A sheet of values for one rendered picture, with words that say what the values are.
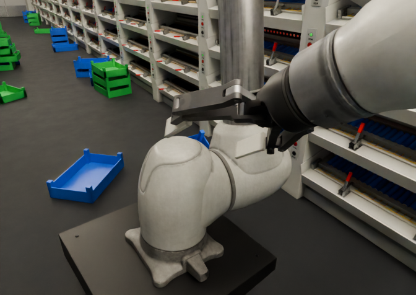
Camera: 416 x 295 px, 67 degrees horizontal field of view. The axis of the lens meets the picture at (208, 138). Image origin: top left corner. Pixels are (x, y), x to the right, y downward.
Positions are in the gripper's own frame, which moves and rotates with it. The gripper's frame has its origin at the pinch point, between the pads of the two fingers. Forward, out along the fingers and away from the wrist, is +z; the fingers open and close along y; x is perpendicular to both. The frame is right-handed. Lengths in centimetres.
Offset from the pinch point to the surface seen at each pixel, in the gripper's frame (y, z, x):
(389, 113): 62, 0, 26
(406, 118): 63, -4, 23
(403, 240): 81, 10, -8
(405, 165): 73, 3, 13
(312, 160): 76, 39, 23
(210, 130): 67, 103, 53
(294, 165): 72, 44, 21
